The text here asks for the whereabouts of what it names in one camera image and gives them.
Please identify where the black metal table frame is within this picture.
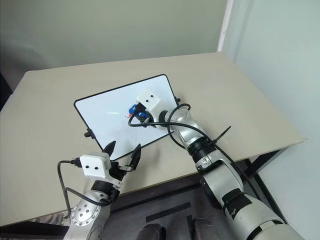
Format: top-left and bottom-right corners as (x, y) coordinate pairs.
(243, 149), (291, 226)

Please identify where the blue whiteboard eraser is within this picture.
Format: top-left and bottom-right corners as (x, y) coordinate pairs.
(127, 104), (149, 121)

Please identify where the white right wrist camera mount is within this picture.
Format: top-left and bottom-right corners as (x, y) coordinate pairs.
(136, 88), (162, 119)

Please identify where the white wall corner trim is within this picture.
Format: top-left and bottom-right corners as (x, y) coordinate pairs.
(216, 0), (241, 53)

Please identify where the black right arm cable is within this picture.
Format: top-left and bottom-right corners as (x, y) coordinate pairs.
(127, 103), (261, 199)

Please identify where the dark rounded shape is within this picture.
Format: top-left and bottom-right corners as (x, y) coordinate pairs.
(135, 223), (168, 240)
(193, 217), (214, 240)

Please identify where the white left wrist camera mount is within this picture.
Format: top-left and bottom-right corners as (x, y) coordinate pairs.
(78, 152), (123, 189)

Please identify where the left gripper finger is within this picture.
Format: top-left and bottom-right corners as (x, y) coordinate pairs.
(125, 143), (142, 173)
(101, 140), (117, 160)

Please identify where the black floor tape strip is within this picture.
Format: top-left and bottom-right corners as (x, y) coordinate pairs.
(145, 202), (192, 223)

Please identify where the black cable tie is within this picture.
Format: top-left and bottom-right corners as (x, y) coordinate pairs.
(210, 126), (232, 146)

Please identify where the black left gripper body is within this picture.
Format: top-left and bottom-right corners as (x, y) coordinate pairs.
(110, 161), (133, 183)

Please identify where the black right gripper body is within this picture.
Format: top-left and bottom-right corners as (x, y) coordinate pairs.
(139, 107), (158, 129)

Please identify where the black-framed whiteboard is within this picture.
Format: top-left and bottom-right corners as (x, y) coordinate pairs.
(73, 73), (181, 161)

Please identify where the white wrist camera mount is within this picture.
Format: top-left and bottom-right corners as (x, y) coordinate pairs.
(78, 152), (123, 189)
(136, 88), (162, 119)

